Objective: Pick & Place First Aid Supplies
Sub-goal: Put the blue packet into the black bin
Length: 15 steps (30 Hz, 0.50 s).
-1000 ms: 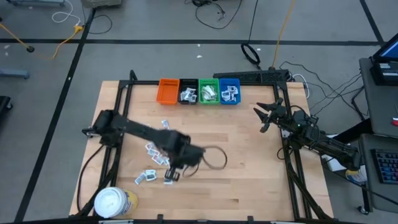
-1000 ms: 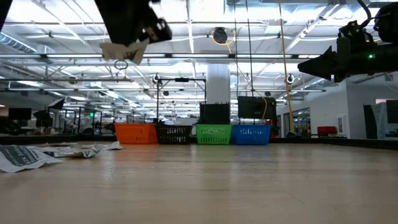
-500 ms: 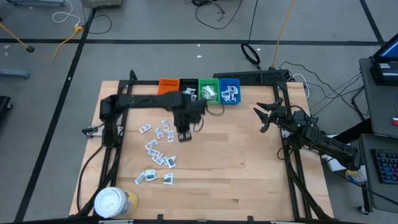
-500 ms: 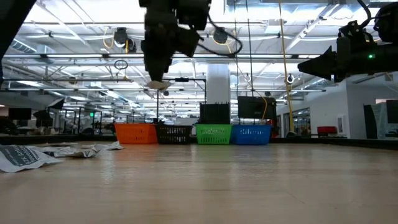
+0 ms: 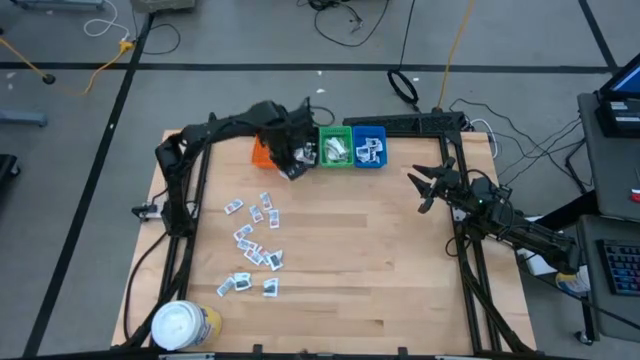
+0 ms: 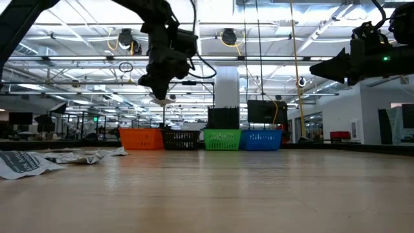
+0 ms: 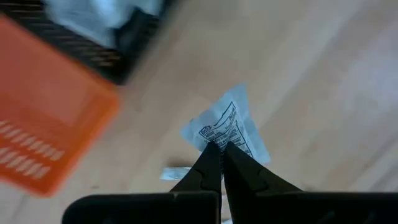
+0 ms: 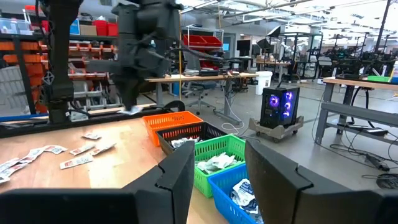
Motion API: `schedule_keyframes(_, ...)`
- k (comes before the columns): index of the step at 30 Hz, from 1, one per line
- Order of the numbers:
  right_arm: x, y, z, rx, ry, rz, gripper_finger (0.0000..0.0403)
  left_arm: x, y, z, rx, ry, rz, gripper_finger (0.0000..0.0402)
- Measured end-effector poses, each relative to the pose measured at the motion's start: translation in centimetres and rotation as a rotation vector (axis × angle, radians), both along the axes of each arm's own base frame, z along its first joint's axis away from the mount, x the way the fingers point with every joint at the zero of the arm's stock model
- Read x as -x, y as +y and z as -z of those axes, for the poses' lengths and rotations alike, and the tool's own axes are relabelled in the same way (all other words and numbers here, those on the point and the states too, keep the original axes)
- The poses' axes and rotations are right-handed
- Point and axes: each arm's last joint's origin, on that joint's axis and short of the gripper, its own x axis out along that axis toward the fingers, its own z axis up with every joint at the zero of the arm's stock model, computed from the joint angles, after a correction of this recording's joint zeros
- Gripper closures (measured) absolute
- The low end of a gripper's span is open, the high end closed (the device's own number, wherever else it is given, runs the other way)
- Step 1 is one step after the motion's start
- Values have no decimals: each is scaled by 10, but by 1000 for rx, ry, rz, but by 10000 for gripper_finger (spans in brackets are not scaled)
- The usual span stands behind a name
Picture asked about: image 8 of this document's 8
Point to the black power brick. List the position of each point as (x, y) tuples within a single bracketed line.
[(363, 130)]

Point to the blue-print white packet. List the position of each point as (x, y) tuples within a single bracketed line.
[(31, 155)]

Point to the brown cardboard box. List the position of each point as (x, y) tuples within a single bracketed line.
[(88, 30)]

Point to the black desktop device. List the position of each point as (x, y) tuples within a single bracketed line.
[(209, 72)]

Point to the black plastic basket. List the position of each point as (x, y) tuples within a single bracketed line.
[(211, 132)]

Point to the orange plastic basket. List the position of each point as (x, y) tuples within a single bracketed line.
[(168, 121)]

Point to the grey wheeled dolly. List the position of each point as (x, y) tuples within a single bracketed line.
[(276, 132)]

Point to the black metal rig frame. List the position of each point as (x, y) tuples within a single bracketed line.
[(295, 34)]

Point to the black robot workstation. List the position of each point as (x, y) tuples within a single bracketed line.
[(360, 62)]

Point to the green-striped white packet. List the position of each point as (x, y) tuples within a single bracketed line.
[(206, 167)]

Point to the black computer tower purple fans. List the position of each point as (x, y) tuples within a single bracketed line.
[(278, 105)]

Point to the blue box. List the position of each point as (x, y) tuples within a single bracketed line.
[(74, 27)]

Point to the green plastic basket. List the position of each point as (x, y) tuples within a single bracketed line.
[(224, 146)]

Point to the green bin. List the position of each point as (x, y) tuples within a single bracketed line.
[(378, 79)]

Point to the black studio lamp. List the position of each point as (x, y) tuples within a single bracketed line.
[(274, 31)]

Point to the wooden-top grey workbench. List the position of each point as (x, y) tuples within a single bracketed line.
[(357, 83), (202, 77)]

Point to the red storage bin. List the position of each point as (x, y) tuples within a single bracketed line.
[(100, 28), (194, 40), (112, 29), (213, 41)]

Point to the clear plastic bin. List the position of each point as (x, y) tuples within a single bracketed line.
[(15, 26)]

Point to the black monitor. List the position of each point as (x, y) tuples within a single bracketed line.
[(243, 47)]

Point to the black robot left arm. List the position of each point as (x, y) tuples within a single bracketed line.
[(60, 62)]

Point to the white trash bin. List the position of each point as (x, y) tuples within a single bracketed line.
[(263, 82)]

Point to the black storage shelving rack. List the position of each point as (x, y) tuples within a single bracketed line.
[(21, 77)]

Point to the grey office chair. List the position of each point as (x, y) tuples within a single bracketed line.
[(199, 88)]

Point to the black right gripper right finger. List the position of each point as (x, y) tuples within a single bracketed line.
[(311, 202)]

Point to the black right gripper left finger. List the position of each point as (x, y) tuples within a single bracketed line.
[(93, 208)]

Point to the plain white packet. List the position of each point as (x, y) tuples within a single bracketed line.
[(225, 160)]

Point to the black pole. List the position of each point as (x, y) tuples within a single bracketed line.
[(382, 28)]

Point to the silver arm base bracket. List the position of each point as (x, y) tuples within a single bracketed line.
[(79, 116)]

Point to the black-print white packet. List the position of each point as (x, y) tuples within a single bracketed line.
[(244, 193), (132, 110), (255, 213), (179, 143), (192, 140)]

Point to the blue plastic basket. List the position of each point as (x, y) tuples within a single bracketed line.
[(224, 186)]

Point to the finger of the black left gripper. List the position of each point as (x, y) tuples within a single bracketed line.
[(122, 88), (135, 90)]

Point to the orange storage bin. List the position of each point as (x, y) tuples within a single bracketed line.
[(34, 70), (7, 46), (30, 46)]

